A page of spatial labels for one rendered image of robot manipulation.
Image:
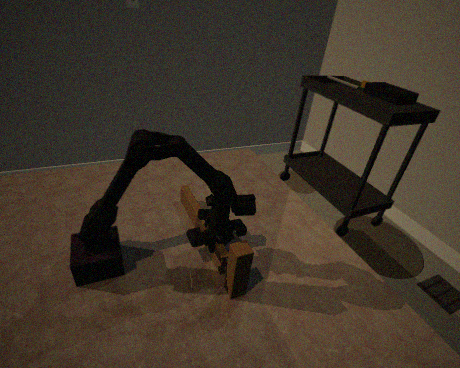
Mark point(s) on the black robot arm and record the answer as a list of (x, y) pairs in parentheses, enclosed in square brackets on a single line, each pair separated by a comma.
[(141, 149)]

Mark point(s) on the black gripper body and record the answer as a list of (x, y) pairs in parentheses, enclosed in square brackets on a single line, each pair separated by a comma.
[(216, 228)]

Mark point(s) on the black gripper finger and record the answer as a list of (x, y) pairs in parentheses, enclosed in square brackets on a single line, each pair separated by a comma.
[(210, 246), (225, 240)]

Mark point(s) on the brown wooden plank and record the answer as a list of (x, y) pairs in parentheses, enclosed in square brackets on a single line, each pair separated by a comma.
[(219, 254)]

